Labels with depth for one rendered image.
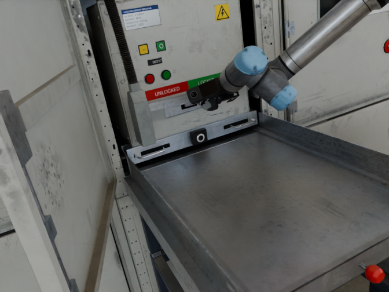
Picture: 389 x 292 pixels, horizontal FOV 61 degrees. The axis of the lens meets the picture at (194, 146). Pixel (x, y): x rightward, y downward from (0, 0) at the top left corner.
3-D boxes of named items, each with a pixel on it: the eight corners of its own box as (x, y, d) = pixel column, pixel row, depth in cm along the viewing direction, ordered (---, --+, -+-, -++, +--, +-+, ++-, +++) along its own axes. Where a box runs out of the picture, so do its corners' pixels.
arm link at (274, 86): (298, 83, 96) (268, 59, 95) (300, 97, 86) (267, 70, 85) (279, 102, 100) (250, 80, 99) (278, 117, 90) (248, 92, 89)
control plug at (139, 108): (157, 143, 107) (146, 90, 101) (143, 148, 105) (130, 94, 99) (149, 137, 114) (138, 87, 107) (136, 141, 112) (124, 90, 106)
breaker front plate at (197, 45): (250, 115, 132) (238, -17, 114) (134, 151, 115) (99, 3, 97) (249, 114, 134) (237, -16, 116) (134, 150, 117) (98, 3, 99)
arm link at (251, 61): (262, 79, 84) (235, 57, 83) (242, 94, 94) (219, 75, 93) (276, 57, 87) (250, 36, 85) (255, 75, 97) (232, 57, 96)
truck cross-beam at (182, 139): (257, 124, 135) (256, 109, 133) (129, 165, 116) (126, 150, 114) (250, 121, 139) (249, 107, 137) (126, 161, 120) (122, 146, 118)
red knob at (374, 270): (386, 281, 64) (387, 267, 62) (374, 288, 62) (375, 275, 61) (366, 267, 67) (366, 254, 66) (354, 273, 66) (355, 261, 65)
